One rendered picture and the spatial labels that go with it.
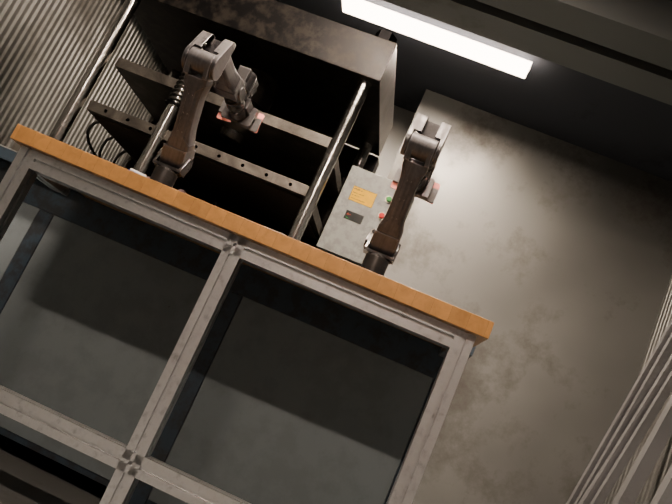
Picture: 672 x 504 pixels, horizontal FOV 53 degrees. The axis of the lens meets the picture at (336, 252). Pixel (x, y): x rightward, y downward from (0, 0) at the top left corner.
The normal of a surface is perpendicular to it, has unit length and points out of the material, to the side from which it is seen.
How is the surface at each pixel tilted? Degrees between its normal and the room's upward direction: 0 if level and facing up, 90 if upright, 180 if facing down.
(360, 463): 90
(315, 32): 90
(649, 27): 90
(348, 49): 90
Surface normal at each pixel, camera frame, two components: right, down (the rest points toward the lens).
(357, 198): -0.06, -0.24
